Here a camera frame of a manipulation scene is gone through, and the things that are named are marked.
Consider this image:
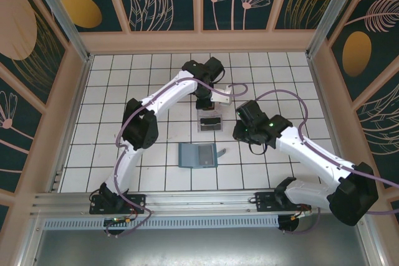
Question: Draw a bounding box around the black VIP card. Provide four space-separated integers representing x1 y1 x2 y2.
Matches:
200 117 222 132

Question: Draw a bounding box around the grey card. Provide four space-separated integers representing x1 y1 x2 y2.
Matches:
199 145 216 166

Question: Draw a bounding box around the blue card holder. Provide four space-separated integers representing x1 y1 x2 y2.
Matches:
178 142 227 169

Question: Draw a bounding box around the clear acrylic card box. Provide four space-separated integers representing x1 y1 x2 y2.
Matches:
196 108 224 133

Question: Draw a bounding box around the galvanised metal sheet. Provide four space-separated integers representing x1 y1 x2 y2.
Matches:
17 214 386 266

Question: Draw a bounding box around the small green LED circuit board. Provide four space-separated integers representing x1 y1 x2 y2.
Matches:
104 216 132 226

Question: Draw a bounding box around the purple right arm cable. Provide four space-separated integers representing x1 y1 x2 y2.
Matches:
257 89 399 235

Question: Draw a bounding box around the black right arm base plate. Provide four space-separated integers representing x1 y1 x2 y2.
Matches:
254 191 312 213

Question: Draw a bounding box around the aluminium mounting rail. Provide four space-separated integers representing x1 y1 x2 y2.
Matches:
29 187 372 217

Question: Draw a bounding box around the yellow wire connector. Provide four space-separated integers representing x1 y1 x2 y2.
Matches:
291 209 312 220

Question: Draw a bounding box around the slotted grey cable duct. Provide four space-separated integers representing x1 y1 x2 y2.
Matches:
43 215 280 230

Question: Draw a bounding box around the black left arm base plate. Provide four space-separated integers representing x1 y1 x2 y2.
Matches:
89 194 147 216

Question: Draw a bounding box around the aluminium corner post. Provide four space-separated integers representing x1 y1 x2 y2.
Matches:
26 0 94 63
307 0 372 58

